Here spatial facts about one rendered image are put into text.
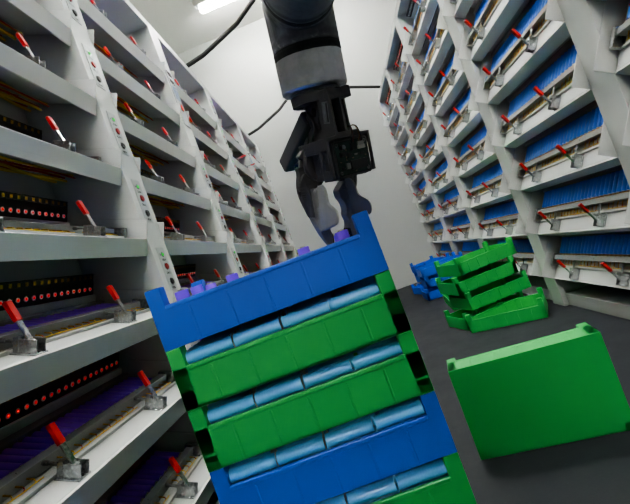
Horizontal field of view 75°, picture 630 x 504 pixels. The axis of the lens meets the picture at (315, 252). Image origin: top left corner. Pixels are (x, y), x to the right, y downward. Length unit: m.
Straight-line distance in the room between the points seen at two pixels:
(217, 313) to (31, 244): 0.39
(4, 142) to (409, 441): 0.80
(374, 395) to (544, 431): 0.55
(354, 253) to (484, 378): 0.53
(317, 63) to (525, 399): 0.76
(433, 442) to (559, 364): 0.47
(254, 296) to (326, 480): 0.24
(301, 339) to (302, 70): 0.33
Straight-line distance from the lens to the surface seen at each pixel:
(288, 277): 0.52
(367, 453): 0.57
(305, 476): 0.58
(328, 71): 0.56
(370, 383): 0.54
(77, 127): 1.29
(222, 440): 0.58
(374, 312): 0.52
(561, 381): 0.99
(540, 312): 1.85
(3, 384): 0.70
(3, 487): 0.76
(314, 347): 0.52
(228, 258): 1.81
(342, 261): 0.51
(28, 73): 1.10
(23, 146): 0.94
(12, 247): 0.80
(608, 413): 1.04
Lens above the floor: 0.52
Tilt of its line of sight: 1 degrees up
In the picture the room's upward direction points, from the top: 20 degrees counter-clockwise
